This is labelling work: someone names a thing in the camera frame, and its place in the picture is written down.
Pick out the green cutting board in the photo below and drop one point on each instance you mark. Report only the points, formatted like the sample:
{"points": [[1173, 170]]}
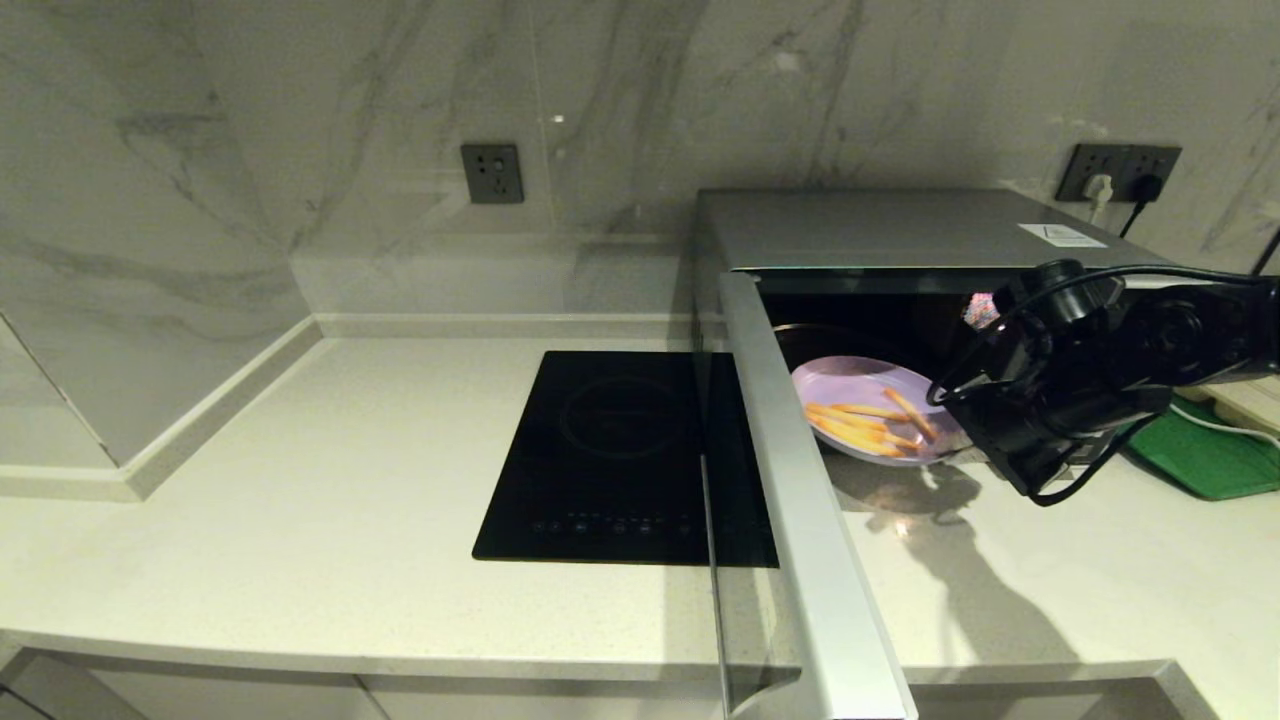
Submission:
{"points": [[1210, 465]]}

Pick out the white label sticker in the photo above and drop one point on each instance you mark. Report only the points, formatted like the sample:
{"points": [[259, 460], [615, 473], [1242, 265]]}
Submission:
{"points": [[1062, 235]]}

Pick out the grey corner cabinet panel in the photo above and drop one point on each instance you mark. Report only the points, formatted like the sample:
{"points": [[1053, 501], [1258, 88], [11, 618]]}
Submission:
{"points": [[50, 695]]}

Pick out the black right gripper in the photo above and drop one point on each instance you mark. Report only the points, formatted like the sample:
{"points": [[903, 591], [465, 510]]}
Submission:
{"points": [[1060, 400]]}

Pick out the silver microwave oven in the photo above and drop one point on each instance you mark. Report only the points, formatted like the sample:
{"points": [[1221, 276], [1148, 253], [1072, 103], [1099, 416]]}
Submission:
{"points": [[900, 228]]}

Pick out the grey single wall socket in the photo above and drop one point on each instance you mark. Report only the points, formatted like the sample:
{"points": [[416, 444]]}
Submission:
{"points": [[492, 173]]}

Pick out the orange french fry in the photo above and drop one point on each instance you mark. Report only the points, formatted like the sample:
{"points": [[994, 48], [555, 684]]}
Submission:
{"points": [[910, 414], [868, 410], [900, 441], [850, 436], [840, 418]]}

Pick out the black glass microwave door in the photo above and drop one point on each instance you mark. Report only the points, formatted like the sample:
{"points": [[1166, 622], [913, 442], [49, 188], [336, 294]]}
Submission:
{"points": [[810, 520]]}

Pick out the grey double wall socket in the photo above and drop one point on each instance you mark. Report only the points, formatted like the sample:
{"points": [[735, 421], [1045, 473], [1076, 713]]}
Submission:
{"points": [[1074, 160]]}

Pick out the white power plug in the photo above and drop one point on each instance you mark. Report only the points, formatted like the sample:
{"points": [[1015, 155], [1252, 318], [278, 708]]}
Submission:
{"points": [[1099, 187]]}

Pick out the black induction cooktop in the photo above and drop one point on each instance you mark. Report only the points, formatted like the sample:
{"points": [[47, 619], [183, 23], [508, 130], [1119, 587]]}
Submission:
{"points": [[600, 460]]}

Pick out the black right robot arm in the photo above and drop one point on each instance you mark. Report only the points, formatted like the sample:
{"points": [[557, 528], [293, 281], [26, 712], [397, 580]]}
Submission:
{"points": [[1210, 335]]}

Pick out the black power plug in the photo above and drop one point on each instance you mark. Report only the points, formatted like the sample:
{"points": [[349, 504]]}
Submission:
{"points": [[1149, 186]]}

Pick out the purple plate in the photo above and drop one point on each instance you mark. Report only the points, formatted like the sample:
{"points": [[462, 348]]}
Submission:
{"points": [[850, 378]]}

